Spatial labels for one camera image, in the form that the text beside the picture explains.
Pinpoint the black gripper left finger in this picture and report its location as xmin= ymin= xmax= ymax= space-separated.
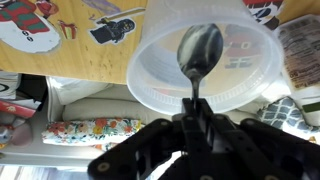
xmin=87 ymin=98 xmax=214 ymax=180

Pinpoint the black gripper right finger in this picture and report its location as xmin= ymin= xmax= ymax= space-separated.
xmin=197 ymin=99 xmax=320 ymax=180

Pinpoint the silver spoon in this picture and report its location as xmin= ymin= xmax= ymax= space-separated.
xmin=177 ymin=24 xmax=223 ymax=99

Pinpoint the clear plastic container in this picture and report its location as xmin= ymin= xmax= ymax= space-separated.
xmin=126 ymin=0 xmax=284 ymax=115

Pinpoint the floral pillow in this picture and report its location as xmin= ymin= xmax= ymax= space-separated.
xmin=41 ymin=117 xmax=144 ymax=146

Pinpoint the small bottle with label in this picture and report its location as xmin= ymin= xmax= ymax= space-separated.
xmin=275 ymin=14 xmax=320 ymax=114

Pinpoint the ninja figure sticker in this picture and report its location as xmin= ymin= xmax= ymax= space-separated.
xmin=88 ymin=8 xmax=145 ymax=45

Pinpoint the cream sofa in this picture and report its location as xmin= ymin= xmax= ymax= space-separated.
xmin=0 ymin=74 xmax=320 ymax=168

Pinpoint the wooden side table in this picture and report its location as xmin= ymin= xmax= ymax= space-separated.
xmin=0 ymin=0 xmax=320 ymax=84

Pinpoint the snowman sticker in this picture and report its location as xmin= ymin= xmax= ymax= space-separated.
xmin=0 ymin=0 xmax=61 ymax=53

